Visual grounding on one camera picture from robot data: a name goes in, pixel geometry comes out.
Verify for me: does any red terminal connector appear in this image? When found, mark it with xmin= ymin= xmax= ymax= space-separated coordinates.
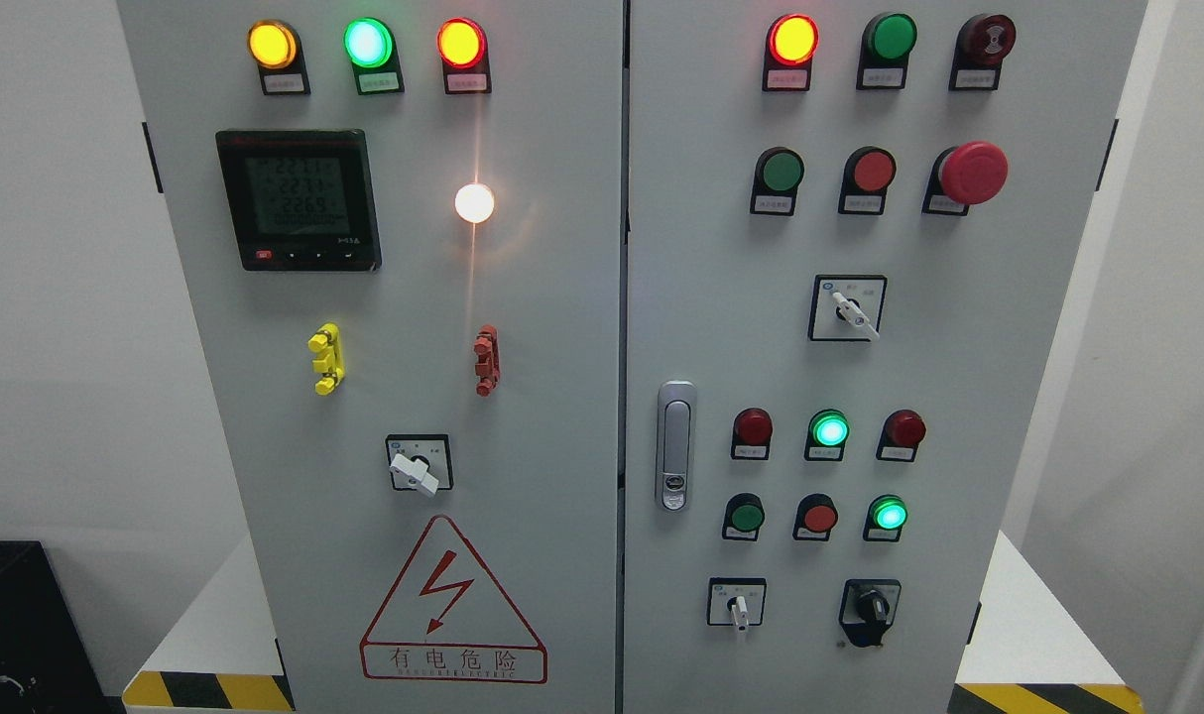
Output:
xmin=472 ymin=324 xmax=501 ymax=399

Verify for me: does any dark red lamp left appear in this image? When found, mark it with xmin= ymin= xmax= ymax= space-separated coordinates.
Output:
xmin=732 ymin=408 xmax=774 ymax=460

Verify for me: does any dark red lamp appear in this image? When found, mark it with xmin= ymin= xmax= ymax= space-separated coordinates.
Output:
xmin=877 ymin=411 xmax=927 ymax=464
xmin=732 ymin=408 xmax=774 ymax=460

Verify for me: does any white lit indicator lamp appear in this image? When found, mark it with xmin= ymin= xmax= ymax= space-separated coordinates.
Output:
xmin=453 ymin=181 xmax=495 ymax=225

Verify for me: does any green push button lower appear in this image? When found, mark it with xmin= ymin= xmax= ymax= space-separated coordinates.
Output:
xmin=721 ymin=492 xmax=766 ymax=541

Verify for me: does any green push button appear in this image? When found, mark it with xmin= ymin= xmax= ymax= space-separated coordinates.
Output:
xmin=749 ymin=146 xmax=804 ymax=216
xmin=721 ymin=492 xmax=766 ymax=541

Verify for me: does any green lit lamp middle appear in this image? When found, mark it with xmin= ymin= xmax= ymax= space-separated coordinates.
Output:
xmin=804 ymin=411 xmax=850 ymax=462

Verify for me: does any grey left cabinet door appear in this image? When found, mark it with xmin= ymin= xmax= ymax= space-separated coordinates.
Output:
xmin=120 ymin=1 xmax=624 ymax=713

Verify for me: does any grey cabinet door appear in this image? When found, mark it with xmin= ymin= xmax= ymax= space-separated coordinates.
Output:
xmin=622 ymin=1 xmax=1145 ymax=713
xmin=120 ymin=1 xmax=624 ymax=713

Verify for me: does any green push button upper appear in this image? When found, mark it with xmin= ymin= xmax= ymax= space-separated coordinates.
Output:
xmin=749 ymin=146 xmax=804 ymax=216

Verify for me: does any red push button lower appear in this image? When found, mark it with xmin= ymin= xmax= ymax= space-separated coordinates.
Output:
xmin=792 ymin=492 xmax=839 ymax=541

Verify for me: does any red push button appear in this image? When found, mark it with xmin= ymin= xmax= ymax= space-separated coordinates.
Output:
xmin=792 ymin=492 xmax=839 ymax=541
xmin=838 ymin=146 xmax=897 ymax=216

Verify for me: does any yellow terminal connector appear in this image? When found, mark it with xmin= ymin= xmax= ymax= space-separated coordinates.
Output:
xmin=307 ymin=321 xmax=346 ymax=395

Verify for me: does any grey right cabinet door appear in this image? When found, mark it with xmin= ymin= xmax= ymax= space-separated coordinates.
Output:
xmin=622 ymin=1 xmax=1145 ymax=713

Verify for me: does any red electric warning sticker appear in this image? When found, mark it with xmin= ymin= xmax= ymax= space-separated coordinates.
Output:
xmin=360 ymin=515 xmax=548 ymax=685

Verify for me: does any dark red lamp right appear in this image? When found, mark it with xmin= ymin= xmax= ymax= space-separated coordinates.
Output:
xmin=877 ymin=411 xmax=927 ymax=464

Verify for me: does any green lit button lower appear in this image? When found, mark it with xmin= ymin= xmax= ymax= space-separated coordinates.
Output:
xmin=862 ymin=494 xmax=907 ymax=542

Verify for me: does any red push button upper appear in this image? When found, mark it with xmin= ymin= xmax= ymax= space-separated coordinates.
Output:
xmin=838 ymin=146 xmax=897 ymax=216

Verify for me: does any black digital power meter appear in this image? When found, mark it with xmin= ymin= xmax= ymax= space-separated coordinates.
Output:
xmin=216 ymin=128 xmax=380 ymax=272

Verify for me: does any red lit lamp left door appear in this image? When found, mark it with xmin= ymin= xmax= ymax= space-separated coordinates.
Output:
xmin=437 ymin=17 xmax=492 ymax=94

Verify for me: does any red lit lamp door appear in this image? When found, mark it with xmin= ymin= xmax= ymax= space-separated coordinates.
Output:
xmin=437 ymin=17 xmax=492 ymax=94
xmin=762 ymin=13 xmax=820 ymax=93

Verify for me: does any red lit lamp right door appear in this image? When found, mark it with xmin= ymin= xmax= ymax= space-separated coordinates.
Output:
xmin=762 ymin=13 xmax=820 ymax=93

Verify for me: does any green lit indicator lamp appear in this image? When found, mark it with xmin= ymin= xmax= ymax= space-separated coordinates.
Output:
xmin=343 ymin=17 xmax=405 ymax=95

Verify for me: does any red emergency stop button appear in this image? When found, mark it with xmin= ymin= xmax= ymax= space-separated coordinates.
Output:
xmin=922 ymin=141 xmax=1010 ymax=216

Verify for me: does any green unlit top lamp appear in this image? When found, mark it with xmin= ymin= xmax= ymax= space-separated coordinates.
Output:
xmin=856 ymin=12 xmax=916 ymax=90

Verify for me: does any yellow indicator lamp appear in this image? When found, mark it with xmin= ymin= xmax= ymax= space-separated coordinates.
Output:
xmin=247 ymin=19 xmax=309 ymax=96

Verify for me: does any dark red buzzer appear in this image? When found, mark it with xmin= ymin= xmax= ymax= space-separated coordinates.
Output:
xmin=948 ymin=14 xmax=1019 ymax=92

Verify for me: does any black box lower left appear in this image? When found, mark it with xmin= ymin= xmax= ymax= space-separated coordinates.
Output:
xmin=0 ymin=541 xmax=110 ymax=713

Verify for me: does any silver door handle lock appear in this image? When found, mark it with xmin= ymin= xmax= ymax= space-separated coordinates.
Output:
xmin=656 ymin=380 xmax=697 ymax=512

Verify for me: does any white selector switch left door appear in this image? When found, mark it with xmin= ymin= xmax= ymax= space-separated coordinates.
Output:
xmin=385 ymin=433 xmax=455 ymax=497

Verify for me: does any white selector switch upper right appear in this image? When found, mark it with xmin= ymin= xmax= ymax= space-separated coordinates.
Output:
xmin=807 ymin=275 xmax=889 ymax=342

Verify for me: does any white selector switch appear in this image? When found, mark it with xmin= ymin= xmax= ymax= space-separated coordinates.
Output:
xmin=807 ymin=275 xmax=889 ymax=342
xmin=706 ymin=577 xmax=767 ymax=632

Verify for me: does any white selector switch lower right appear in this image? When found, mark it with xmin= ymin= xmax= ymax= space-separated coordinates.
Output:
xmin=706 ymin=577 xmax=767 ymax=632

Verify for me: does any black knob selector switch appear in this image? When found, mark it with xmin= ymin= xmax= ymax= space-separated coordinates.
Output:
xmin=839 ymin=579 xmax=902 ymax=648

